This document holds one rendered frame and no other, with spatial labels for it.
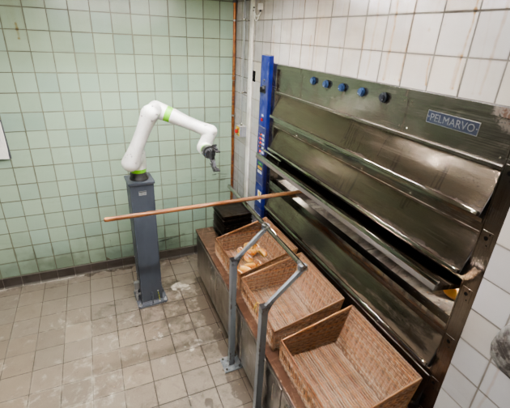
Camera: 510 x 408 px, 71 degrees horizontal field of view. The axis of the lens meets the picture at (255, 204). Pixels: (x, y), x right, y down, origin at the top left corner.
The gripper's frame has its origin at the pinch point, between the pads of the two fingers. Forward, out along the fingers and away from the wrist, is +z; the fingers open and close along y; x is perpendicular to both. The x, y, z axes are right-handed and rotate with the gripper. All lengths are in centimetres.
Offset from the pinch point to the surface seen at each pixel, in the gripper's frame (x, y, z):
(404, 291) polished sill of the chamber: -55, 31, 128
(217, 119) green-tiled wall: -38, -3, -118
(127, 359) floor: 75, 148, 11
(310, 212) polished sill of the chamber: -55, 30, 38
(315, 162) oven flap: -55, -6, 36
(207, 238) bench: -6, 90, -49
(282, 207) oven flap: -56, 45, -2
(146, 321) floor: 57, 148, -25
